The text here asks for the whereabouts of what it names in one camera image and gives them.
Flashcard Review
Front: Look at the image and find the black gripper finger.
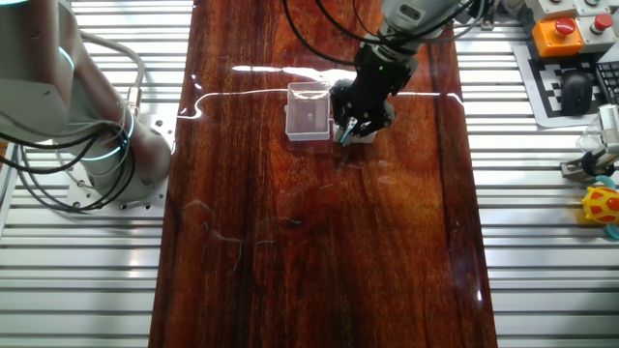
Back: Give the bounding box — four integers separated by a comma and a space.
358, 99, 397, 140
330, 79, 362, 144

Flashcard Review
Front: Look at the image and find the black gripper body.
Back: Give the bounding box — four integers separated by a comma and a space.
350, 41, 421, 107

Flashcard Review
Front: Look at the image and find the clear grey pipette tip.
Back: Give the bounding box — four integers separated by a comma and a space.
338, 118, 359, 147

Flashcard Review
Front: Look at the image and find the white pipette tip holder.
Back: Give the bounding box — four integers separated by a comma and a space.
331, 120, 379, 145

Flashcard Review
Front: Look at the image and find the clear plastic box lid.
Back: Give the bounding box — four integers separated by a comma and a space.
284, 80, 333, 143

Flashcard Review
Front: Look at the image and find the black white marker sheet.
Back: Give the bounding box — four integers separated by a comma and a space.
511, 41, 619, 130

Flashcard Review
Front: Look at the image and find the red emergency stop button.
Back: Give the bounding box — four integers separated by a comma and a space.
531, 16, 586, 59

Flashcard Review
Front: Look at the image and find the grey button box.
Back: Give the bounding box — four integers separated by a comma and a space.
575, 0, 611, 17
524, 0, 581, 23

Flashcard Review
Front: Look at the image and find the black computer mouse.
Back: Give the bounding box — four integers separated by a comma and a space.
559, 70, 595, 118

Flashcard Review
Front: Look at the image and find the grey metal clamp tool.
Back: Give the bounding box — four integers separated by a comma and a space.
560, 148, 619, 184

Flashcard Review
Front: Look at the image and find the grey emergency stop box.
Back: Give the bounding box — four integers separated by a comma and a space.
575, 13, 619, 54

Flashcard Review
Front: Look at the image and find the black keyboard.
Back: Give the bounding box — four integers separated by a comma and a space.
595, 60, 619, 105

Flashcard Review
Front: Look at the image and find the yellow red turtle toy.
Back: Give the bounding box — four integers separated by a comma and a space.
581, 174, 619, 241

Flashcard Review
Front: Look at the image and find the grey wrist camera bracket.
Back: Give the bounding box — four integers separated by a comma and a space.
379, 0, 439, 40

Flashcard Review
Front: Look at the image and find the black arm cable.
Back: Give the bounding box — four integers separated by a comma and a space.
281, 0, 487, 67

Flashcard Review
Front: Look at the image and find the small metal bracket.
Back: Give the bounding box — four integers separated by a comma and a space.
478, 0, 502, 32

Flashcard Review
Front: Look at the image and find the thick grey base cable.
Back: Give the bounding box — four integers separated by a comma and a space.
79, 31, 147, 120

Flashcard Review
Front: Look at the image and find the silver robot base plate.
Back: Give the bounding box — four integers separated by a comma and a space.
64, 113, 179, 215

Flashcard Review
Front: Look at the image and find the black base cable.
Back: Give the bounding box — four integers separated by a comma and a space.
0, 128, 135, 218

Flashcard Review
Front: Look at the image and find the ribbed silver camera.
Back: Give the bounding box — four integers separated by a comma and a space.
598, 102, 619, 156

